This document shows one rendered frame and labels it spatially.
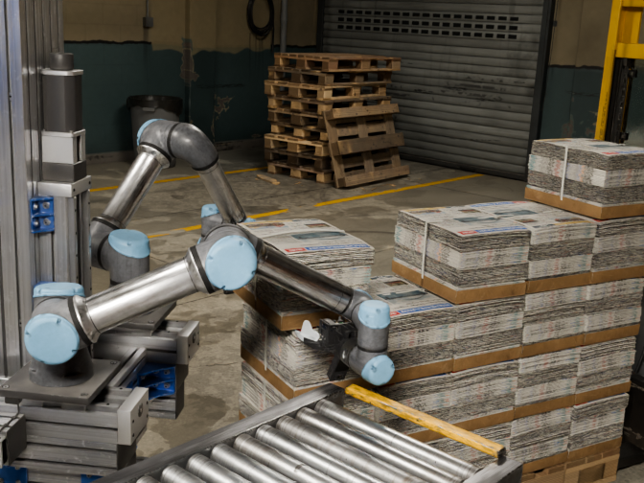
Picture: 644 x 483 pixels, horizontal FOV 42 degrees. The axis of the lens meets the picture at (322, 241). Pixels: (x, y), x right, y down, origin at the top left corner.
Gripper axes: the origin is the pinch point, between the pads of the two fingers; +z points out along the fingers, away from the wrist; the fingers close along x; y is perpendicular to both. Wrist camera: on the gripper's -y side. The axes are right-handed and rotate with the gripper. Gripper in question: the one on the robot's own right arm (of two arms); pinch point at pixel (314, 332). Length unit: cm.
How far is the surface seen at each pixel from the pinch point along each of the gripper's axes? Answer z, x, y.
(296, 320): 7.4, 2.1, 0.9
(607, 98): 65, -166, 58
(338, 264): 7.3, -10.4, 16.4
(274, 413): -31.3, 26.4, -5.4
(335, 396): -26.5, 7.5, -6.4
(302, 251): 7.6, 1.2, 20.9
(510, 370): 10, -81, -28
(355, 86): 605, -359, 14
